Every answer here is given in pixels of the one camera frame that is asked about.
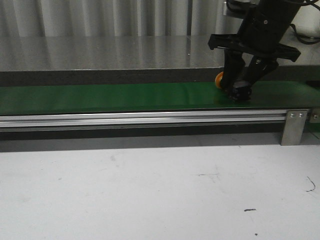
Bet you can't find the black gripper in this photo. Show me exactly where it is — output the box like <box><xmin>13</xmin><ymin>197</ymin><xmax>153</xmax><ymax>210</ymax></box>
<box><xmin>208</xmin><ymin>5</ymin><xmax>301</xmax><ymax>89</ymax></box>

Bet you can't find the yellow and black push button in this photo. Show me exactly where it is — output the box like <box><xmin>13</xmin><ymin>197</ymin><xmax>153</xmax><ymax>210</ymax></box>
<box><xmin>214</xmin><ymin>71</ymin><xmax>252</xmax><ymax>102</ymax></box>

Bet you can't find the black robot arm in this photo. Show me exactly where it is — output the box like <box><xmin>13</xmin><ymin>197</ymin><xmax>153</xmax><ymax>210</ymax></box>
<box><xmin>208</xmin><ymin>0</ymin><xmax>302</xmax><ymax>90</ymax></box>

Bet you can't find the white rounded object on counter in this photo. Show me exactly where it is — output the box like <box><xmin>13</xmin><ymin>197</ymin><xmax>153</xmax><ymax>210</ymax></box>
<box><xmin>291</xmin><ymin>5</ymin><xmax>320</xmax><ymax>39</ymax></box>

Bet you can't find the grey conveyor end plate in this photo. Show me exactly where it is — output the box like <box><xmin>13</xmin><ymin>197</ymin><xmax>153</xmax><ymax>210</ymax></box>
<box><xmin>309</xmin><ymin>107</ymin><xmax>320</xmax><ymax>124</ymax></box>

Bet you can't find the green conveyor belt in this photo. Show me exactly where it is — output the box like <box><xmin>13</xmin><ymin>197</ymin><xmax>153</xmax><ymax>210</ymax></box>
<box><xmin>0</xmin><ymin>81</ymin><xmax>320</xmax><ymax>116</ymax></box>

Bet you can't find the aluminium conveyor side rail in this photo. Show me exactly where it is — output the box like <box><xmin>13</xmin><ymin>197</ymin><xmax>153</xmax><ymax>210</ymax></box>
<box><xmin>0</xmin><ymin>109</ymin><xmax>291</xmax><ymax>129</ymax></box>

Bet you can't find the black cable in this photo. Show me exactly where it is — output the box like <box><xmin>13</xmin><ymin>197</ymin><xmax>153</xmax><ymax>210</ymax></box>
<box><xmin>289</xmin><ymin>0</ymin><xmax>320</xmax><ymax>44</ymax></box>

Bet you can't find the steel conveyor support bracket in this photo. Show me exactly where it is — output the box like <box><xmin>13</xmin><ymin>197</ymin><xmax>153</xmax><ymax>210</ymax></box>
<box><xmin>280</xmin><ymin>109</ymin><xmax>308</xmax><ymax>146</ymax></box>

